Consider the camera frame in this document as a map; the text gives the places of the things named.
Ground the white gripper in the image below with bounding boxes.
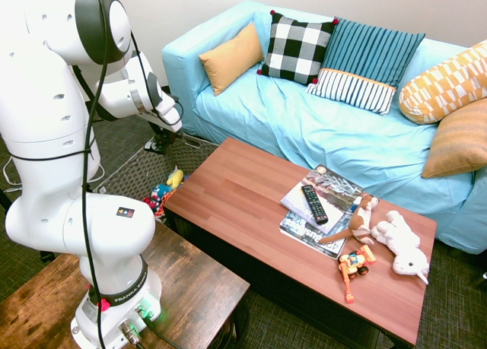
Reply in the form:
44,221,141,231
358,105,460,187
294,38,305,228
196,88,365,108
140,71,184,143

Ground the black gamepad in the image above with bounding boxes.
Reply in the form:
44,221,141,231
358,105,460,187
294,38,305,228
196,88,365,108
143,134,172,155

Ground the grey wicker basket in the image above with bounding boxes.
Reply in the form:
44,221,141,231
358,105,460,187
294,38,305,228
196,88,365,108
94,132,222,223

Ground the yellow plush doll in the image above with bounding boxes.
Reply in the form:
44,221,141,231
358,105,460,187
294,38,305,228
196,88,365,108
166,169,185,190

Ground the blue superhero plush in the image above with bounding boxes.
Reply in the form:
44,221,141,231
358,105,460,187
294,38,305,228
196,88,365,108
151,183,172,201

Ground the plain orange pillow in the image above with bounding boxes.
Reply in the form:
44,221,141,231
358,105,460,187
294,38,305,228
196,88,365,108
198,21,266,97

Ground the red-brown wooden coffee table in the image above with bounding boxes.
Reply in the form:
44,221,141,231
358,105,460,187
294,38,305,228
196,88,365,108
162,136,438,349

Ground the rustic dark wood table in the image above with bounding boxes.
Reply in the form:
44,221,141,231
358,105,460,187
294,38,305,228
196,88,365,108
0,221,251,349

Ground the black white checked pillow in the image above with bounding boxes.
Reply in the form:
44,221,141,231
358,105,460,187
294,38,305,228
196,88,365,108
256,9,340,86

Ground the light blue sofa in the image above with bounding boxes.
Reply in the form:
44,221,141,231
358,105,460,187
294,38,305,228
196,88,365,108
161,0,487,255

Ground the black remote control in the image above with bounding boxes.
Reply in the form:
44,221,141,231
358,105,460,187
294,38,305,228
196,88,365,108
301,184,329,225

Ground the business magazine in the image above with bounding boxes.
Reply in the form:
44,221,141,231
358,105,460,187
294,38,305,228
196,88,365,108
279,211,349,261

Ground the magazine with snowy cover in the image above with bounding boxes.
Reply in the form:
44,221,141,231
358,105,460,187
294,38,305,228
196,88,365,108
280,164,364,236

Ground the white navy striped pillow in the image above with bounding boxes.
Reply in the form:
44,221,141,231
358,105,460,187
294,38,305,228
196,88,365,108
306,67,397,117

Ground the brown white fox plush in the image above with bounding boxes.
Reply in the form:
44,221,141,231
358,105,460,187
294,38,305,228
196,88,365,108
319,194,380,246

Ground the teal striped pillow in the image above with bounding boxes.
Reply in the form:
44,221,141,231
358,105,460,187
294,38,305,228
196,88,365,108
319,17,426,90

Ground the orange toy digger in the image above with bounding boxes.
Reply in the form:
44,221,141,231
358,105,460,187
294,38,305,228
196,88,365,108
337,244,377,304

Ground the white unicorn plush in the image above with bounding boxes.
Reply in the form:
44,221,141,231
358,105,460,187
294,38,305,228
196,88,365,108
371,210,431,285

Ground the orange white patterned bolster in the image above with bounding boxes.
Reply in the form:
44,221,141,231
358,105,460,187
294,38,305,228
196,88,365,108
398,40,487,125

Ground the orange ribbed pillow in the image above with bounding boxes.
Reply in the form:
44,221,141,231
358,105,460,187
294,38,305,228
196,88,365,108
421,97,487,179

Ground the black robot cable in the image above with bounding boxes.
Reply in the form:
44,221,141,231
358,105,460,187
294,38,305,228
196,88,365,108
81,0,184,349

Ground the thin white cord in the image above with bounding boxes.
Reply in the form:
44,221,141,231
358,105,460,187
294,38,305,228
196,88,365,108
2,160,24,192

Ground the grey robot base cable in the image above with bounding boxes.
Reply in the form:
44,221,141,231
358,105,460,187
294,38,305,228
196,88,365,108
136,306,187,349

